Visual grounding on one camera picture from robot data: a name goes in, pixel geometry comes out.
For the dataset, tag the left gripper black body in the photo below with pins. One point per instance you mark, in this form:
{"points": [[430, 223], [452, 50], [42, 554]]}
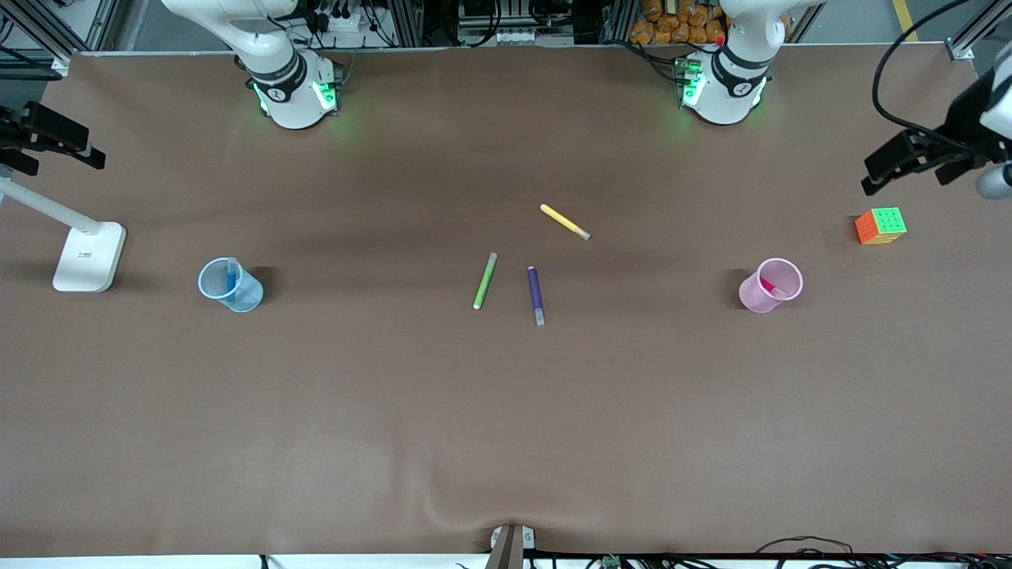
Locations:
{"points": [[962, 122]]}

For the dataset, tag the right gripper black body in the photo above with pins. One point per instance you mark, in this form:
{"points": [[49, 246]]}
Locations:
{"points": [[9, 136]]}

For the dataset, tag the pink marker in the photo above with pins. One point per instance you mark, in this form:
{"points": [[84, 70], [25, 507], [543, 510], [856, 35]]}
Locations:
{"points": [[771, 284]]}

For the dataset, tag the blue marker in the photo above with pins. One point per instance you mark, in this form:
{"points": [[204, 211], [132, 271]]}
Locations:
{"points": [[232, 276]]}

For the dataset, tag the colourful puzzle cube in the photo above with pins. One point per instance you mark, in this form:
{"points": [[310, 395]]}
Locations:
{"points": [[881, 227]]}

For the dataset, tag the white desk lamp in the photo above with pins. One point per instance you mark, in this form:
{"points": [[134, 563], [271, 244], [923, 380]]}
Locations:
{"points": [[88, 257]]}

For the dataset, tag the translucent pink cup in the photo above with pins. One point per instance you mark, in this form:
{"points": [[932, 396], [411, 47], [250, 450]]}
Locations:
{"points": [[751, 299]]}

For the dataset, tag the translucent blue cup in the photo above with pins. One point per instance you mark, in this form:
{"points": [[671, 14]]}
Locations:
{"points": [[249, 299]]}

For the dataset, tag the orange lumpy bag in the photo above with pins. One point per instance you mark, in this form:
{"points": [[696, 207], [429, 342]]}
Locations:
{"points": [[672, 24]]}

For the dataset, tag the white power strip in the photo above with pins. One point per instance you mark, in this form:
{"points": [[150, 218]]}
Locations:
{"points": [[336, 21]]}

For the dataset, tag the yellow marker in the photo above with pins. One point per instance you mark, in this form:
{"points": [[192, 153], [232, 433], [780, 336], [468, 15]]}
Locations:
{"points": [[563, 220]]}

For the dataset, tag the purple marker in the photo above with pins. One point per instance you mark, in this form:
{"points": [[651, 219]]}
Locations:
{"points": [[535, 292]]}

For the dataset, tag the grey power strip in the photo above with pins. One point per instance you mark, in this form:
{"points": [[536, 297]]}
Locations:
{"points": [[502, 35]]}

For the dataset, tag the green marker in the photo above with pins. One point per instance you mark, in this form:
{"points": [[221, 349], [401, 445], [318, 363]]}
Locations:
{"points": [[485, 281]]}

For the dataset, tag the aluminium frame post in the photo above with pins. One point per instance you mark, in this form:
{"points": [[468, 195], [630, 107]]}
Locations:
{"points": [[968, 39], [47, 32]]}

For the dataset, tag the metal table edge bracket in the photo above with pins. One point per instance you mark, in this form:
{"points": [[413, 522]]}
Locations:
{"points": [[510, 545]]}

